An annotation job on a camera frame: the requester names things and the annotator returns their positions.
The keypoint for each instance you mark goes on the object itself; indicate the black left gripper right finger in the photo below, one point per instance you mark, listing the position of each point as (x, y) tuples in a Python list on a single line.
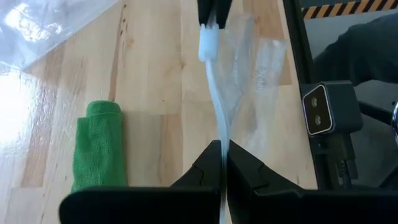
[(295, 205)]

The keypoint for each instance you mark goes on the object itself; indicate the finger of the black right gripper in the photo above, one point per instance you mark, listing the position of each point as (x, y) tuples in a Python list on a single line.
[(204, 11), (224, 12)]

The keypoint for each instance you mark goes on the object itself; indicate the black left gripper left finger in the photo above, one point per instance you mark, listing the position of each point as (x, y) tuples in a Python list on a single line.
[(140, 205)]

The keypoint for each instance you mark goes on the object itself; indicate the clear plastic bag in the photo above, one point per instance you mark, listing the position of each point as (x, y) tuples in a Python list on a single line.
[(264, 71)]

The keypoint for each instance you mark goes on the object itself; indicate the light green elastic bandage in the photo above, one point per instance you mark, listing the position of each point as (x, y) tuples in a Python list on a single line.
[(99, 146)]

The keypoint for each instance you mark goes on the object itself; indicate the clear plastic lidded container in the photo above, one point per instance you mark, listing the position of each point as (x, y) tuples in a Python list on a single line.
[(37, 25)]

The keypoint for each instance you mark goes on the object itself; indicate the person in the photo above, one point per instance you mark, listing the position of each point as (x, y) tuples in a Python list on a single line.
[(363, 53)]

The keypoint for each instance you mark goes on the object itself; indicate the small black table camera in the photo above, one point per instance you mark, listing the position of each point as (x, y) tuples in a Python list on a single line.
[(332, 107)]

